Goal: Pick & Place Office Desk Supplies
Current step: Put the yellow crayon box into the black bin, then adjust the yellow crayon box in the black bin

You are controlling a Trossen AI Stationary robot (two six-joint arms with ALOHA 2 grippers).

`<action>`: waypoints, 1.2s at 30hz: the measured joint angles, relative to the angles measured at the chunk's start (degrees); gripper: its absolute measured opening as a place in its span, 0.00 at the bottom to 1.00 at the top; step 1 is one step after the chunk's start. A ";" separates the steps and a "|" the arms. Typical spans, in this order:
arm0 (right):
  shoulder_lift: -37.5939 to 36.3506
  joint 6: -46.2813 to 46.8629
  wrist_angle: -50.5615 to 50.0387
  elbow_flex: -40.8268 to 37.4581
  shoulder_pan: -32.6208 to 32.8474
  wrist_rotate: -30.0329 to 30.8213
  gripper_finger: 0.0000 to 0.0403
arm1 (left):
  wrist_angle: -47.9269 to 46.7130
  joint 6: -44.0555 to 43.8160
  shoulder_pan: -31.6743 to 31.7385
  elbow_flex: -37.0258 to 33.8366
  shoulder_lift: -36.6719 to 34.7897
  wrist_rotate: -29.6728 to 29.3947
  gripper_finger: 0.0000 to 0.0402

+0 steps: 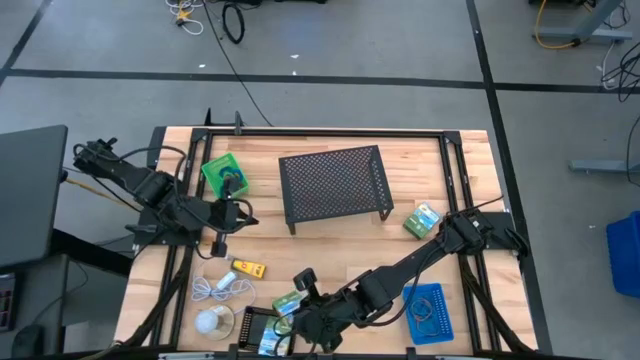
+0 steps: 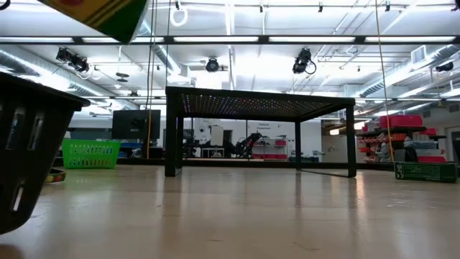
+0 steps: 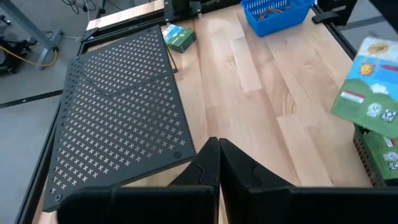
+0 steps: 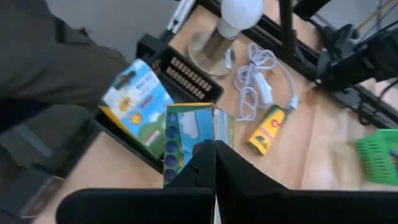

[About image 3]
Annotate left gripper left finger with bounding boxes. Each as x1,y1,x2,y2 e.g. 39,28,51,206
57,138,221,224

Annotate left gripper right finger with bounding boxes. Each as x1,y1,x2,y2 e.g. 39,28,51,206
220,138,398,224

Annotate green crayon box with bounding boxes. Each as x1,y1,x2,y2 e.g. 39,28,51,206
162,24,197,54
331,35,398,140

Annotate orange coil wristband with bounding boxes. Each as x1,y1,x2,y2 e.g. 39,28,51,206
258,6,295,21

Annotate desk with grey metal legs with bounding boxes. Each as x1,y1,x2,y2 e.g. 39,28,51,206
0,0,65,53

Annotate black perforated metal shelf riser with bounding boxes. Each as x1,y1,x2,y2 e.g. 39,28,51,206
42,24,197,213

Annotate blue plastic basket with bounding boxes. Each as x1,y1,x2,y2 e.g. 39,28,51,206
239,0,315,37

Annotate black plastic basket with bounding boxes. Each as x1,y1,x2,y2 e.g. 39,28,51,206
352,123,398,188

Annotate yellow floor cable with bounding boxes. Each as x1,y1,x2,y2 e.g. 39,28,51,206
0,45,59,68

